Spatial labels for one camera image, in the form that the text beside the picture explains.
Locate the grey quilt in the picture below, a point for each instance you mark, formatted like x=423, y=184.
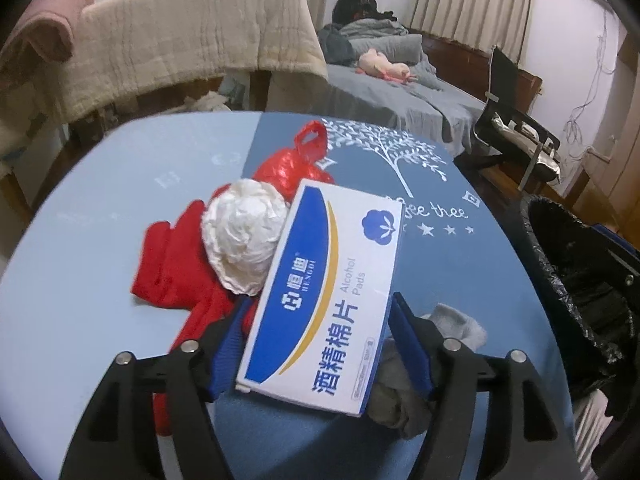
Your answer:
x=375, y=26

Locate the blue and white box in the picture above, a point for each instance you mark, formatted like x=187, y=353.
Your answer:
x=325, y=285

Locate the white plastic bag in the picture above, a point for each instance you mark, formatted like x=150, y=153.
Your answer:
x=240, y=230

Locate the dark grey sock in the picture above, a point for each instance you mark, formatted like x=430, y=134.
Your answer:
x=395, y=400

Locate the pink plush toy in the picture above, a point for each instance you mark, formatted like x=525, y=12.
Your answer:
x=380, y=62

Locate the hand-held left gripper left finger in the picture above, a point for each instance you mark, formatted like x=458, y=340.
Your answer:
x=227, y=360

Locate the black lined trash bin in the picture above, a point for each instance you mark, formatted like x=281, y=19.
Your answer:
x=545, y=240

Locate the grey pillow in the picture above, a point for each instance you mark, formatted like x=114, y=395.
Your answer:
x=390, y=47

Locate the red plastic bag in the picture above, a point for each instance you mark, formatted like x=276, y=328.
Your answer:
x=287, y=170

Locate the cream cloth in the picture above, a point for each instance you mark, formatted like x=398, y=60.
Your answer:
x=15, y=140

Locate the dark grey jacket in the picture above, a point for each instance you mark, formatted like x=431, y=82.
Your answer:
x=334, y=45

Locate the pink padded jacket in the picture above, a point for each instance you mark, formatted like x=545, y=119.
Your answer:
x=50, y=10

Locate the dark wooden headboard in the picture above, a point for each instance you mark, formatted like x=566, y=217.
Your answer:
x=465, y=55

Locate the black cantilever chair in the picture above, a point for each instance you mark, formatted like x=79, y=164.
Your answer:
x=502, y=75

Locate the beige blanket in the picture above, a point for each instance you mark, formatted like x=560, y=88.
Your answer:
x=200, y=35

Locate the brown wooden wardrobe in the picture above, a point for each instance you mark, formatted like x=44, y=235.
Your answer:
x=625, y=135

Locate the silver cushion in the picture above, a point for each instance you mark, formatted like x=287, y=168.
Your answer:
x=545, y=160

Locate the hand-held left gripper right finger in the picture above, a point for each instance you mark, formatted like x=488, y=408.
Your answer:
x=410, y=350

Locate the red cloth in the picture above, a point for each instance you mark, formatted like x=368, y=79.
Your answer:
x=175, y=260

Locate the light grey sock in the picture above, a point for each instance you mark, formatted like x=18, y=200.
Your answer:
x=455, y=325

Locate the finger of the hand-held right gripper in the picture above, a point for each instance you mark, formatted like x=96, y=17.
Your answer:
x=622, y=257
x=595, y=305

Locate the bed with grey sheet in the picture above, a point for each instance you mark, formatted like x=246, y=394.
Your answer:
x=400, y=105

